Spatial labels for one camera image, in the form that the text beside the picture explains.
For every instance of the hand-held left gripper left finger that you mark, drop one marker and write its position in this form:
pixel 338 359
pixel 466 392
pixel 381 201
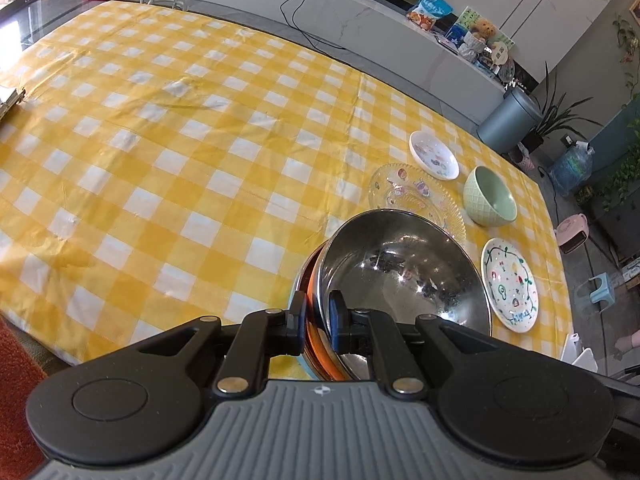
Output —
pixel 299 321

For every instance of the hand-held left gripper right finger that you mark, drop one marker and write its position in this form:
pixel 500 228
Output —
pixel 336 321

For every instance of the orange bowl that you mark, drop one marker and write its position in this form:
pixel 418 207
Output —
pixel 312 280

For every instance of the light blue bowl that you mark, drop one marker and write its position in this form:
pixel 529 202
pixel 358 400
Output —
pixel 309 367

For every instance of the stainless steel bowl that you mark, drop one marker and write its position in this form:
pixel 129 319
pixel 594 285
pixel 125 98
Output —
pixel 400 270

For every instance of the clear glass printed plate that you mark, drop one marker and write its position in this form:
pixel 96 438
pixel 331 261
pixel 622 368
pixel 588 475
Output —
pixel 425 192

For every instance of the white plate with drawings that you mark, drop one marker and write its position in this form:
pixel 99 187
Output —
pixel 510 285

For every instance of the small white printed plate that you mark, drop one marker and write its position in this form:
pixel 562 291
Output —
pixel 434 155

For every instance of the green ceramic bowl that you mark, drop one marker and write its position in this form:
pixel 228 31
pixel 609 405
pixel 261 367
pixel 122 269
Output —
pixel 492 200

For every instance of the pink slipper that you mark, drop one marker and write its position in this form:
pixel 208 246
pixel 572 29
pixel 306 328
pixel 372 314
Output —
pixel 629 342

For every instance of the small blue plastic stool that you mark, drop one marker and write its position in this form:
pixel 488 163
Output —
pixel 597 287

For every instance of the pink space heater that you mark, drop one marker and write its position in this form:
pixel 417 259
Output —
pixel 574 232

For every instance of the yellow checkered tablecloth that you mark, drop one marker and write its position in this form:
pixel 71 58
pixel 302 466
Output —
pixel 200 160

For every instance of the green vine plant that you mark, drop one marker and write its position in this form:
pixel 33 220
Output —
pixel 622 175

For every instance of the blue water jug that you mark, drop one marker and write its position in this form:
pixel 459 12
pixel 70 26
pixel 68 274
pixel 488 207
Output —
pixel 572 170

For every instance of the grey-blue trash can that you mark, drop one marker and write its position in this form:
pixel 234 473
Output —
pixel 510 120

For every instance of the red-orange rug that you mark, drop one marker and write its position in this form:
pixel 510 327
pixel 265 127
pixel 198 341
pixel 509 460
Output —
pixel 17 385

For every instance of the potted long-leaf plant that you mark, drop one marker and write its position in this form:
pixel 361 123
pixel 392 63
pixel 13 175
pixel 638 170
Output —
pixel 550 110

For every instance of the blue snack bag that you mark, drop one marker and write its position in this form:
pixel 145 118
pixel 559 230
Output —
pixel 430 10

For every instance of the brown teddy bear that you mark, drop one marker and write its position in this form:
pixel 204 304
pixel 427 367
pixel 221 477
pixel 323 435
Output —
pixel 484 29

